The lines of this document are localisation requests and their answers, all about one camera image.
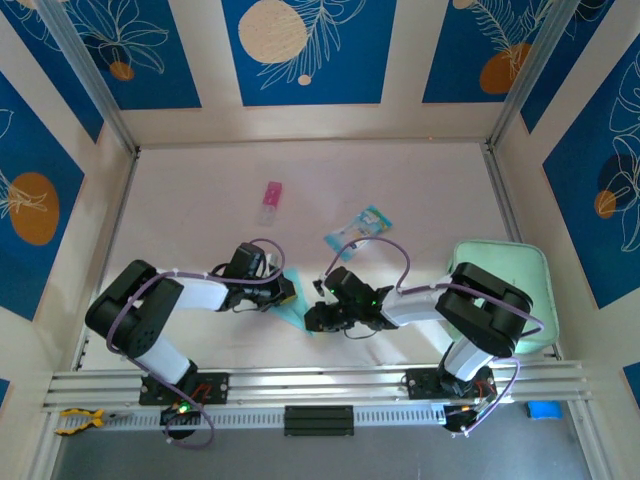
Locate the light blue paper sheet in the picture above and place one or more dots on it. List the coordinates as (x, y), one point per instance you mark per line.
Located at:
(295, 315)

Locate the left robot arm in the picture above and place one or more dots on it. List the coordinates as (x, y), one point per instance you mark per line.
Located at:
(135, 310)

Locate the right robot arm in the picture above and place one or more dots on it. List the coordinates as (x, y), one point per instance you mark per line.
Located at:
(485, 310)

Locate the blue white snack packet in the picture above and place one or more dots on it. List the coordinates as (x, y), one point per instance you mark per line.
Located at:
(362, 225)

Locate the black ribbed block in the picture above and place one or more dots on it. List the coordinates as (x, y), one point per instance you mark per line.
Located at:
(319, 421)

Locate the black electronics board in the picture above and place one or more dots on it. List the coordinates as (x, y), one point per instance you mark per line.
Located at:
(177, 416)
(465, 416)

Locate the mint green tray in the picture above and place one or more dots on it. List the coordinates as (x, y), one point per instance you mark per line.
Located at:
(500, 255)

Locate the small blue foam block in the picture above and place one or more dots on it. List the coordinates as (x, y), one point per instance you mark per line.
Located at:
(545, 410)

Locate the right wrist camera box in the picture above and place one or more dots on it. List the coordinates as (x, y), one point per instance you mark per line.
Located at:
(350, 287)

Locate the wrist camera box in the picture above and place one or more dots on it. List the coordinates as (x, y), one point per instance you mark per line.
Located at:
(245, 262)
(350, 287)

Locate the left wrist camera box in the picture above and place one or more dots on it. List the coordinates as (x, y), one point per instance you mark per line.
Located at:
(245, 262)

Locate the aluminium mounting rail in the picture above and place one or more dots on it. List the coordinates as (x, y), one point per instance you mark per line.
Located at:
(325, 382)

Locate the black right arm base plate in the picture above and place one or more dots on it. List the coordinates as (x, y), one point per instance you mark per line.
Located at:
(422, 384)

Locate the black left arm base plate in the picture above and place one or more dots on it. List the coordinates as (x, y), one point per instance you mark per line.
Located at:
(215, 387)

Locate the aluminium side rail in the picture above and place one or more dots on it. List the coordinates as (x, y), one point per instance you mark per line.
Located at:
(122, 200)
(504, 200)

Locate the aluminium frame post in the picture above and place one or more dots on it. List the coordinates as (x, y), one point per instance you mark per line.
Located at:
(532, 65)
(87, 65)

